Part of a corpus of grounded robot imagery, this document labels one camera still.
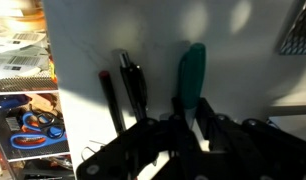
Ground black mesh non-slip mat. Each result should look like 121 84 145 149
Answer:
278 0 306 56

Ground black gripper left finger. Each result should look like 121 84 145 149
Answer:
75 96 205 180

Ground blue handled scissors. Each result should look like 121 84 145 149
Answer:
9 111 69 151

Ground black pen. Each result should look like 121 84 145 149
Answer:
117 49 150 123

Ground green capped marker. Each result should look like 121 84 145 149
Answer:
177 42 207 131

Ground open wooden drawer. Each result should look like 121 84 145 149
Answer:
0 0 76 180

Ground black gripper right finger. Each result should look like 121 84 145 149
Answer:
196 97 306 180

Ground metal paper clip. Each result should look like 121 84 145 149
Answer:
80 139 107 162

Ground red capped pen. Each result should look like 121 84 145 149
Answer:
98 69 128 135

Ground white barcode paper labels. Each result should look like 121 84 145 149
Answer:
0 30 51 82

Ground black handled scissors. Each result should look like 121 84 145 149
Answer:
28 103 66 140

